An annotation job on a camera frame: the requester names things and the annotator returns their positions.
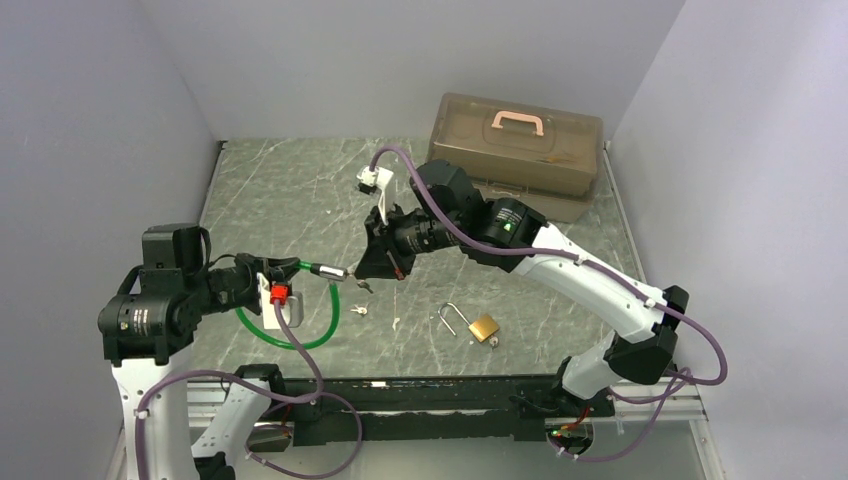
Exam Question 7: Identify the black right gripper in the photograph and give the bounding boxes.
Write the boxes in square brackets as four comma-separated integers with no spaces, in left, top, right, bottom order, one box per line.
[355,199,464,280]

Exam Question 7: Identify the green cable loop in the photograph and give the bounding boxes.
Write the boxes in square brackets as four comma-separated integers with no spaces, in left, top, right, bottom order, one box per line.
[235,260,348,352]

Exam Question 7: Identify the brass padlock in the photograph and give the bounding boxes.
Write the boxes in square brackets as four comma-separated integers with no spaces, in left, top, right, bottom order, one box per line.
[437,302,500,344]

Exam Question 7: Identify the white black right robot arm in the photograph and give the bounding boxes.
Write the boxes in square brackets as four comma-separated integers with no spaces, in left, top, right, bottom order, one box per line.
[354,160,678,415]

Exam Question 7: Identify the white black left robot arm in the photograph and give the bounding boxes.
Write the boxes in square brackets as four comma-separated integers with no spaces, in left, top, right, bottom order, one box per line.
[97,223,299,479]

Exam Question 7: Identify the beige plastic toolbox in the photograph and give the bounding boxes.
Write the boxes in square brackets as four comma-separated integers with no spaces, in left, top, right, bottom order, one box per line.
[426,93,604,223]

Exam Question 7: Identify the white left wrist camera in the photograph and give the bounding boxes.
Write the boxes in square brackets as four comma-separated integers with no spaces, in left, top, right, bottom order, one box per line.
[256,273,304,330]

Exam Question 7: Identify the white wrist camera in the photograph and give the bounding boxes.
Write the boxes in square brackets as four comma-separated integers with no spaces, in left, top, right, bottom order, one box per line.
[256,273,304,330]
[357,166,397,224]

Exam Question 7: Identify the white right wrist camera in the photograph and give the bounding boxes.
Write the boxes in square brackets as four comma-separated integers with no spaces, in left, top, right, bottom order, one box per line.
[357,166,397,224]

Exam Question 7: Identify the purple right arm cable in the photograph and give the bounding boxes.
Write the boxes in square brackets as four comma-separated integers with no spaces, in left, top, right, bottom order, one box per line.
[369,145,729,464]

